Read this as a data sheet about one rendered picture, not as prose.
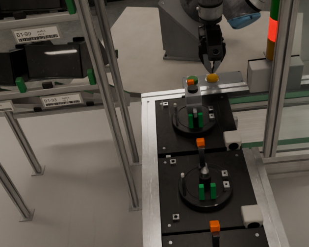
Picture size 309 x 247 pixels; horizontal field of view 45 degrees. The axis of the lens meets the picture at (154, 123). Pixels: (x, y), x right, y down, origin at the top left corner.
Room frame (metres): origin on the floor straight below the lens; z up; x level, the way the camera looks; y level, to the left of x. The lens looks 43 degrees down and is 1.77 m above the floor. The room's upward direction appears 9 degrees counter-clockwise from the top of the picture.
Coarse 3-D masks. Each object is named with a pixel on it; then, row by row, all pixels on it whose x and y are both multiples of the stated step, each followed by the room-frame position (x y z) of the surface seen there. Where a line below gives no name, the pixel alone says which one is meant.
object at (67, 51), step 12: (24, 48) 0.73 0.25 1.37; (36, 48) 0.73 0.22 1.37; (48, 48) 0.72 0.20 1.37; (60, 48) 0.71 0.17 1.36; (72, 48) 0.71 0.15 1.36; (84, 48) 0.72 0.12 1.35; (36, 60) 0.72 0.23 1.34; (48, 60) 0.71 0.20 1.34; (60, 60) 0.70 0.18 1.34; (72, 60) 0.70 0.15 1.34; (84, 60) 0.70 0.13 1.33; (36, 72) 0.71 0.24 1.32; (48, 72) 0.70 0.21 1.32; (60, 72) 0.69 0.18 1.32; (72, 72) 0.69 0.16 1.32; (84, 72) 0.69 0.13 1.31
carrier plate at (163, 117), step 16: (208, 96) 0.94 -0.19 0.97; (224, 96) 0.93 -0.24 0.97; (160, 112) 0.90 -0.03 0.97; (224, 112) 0.85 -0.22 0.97; (160, 128) 0.83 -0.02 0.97; (224, 128) 0.78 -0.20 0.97; (160, 144) 0.76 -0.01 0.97; (176, 144) 0.75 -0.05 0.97; (192, 144) 0.74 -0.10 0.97; (208, 144) 0.73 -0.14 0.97; (224, 144) 0.72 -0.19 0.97
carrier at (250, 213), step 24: (168, 168) 0.67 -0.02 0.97; (192, 168) 0.64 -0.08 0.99; (216, 168) 0.62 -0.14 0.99; (240, 168) 0.63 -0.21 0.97; (168, 192) 0.59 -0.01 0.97; (192, 192) 0.56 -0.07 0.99; (216, 192) 0.55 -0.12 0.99; (240, 192) 0.55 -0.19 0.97; (168, 216) 0.52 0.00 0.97; (192, 216) 0.51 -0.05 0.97; (216, 216) 0.50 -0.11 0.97; (240, 216) 0.48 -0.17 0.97
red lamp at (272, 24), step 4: (272, 20) 0.70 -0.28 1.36; (272, 24) 0.69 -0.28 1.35; (276, 24) 0.69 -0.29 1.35; (268, 28) 0.71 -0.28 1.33; (272, 28) 0.69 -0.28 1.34; (276, 28) 0.69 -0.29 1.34; (268, 32) 0.71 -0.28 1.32; (272, 32) 0.69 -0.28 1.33; (268, 36) 0.70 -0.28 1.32; (272, 36) 0.69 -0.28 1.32; (272, 40) 0.69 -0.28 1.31
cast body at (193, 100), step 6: (192, 84) 0.85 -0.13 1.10; (186, 90) 0.84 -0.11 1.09; (192, 90) 0.82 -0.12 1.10; (198, 90) 0.83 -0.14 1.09; (186, 96) 0.81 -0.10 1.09; (192, 96) 0.81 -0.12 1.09; (198, 96) 0.81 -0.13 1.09; (186, 102) 0.81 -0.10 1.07; (192, 102) 0.81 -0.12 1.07; (198, 102) 0.81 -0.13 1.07; (192, 108) 0.81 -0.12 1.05; (198, 108) 0.80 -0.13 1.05
